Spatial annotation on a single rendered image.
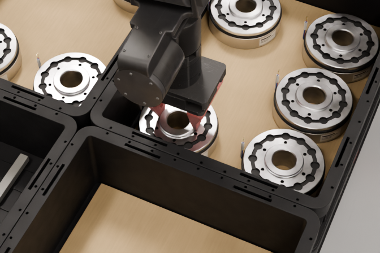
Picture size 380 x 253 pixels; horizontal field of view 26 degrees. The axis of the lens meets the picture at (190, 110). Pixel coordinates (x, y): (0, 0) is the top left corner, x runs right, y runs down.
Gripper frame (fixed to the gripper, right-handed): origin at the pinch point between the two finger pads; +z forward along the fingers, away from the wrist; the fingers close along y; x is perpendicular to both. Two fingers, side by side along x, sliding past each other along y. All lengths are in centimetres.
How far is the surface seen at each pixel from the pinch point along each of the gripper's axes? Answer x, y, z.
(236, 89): 9.9, 3.9, 4.2
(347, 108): 10.5, 19.1, 1.2
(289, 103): 8.5, 11.9, 1.4
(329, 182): -5.4, 21.1, -5.7
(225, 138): 1.8, 5.7, 4.1
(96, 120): -8.4, -6.7, -6.1
